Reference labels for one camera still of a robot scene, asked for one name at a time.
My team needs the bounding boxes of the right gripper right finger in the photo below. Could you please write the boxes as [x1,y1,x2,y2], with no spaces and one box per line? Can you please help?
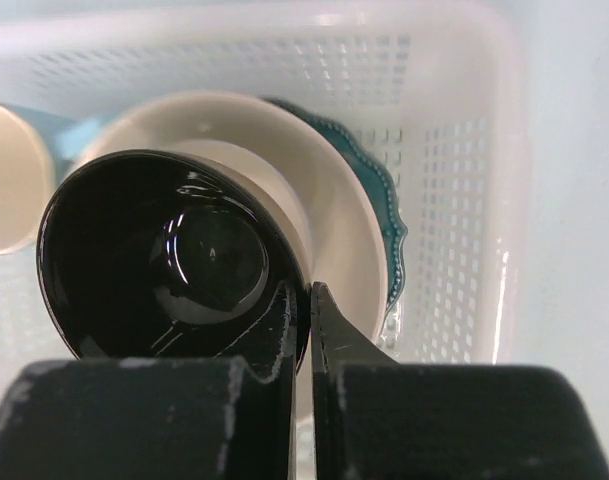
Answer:
[310,283,609,479]

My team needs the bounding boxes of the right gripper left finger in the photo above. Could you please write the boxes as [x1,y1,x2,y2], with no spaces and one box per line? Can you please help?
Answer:
[0,284,297,479]

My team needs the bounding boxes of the large cream bowl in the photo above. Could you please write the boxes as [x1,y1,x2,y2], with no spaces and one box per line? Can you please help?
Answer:
[74,92,388,338]

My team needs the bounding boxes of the black glossy bowl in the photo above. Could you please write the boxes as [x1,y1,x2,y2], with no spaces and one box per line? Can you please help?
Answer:
[36,149,310,358]

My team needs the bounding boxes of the teal glass plate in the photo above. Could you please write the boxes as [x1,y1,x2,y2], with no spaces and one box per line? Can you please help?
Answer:
[263,97,408,313]

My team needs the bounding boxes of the medium white bowl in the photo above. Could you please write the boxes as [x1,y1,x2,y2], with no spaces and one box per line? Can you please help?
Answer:
[168,139,314,283]

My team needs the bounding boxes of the white plastic bin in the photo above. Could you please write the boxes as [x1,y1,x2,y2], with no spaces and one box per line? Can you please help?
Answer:
[0,1,529,363]

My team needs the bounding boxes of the light blue mug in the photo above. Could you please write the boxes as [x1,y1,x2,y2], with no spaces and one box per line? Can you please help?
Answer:
[0,104,107,254]

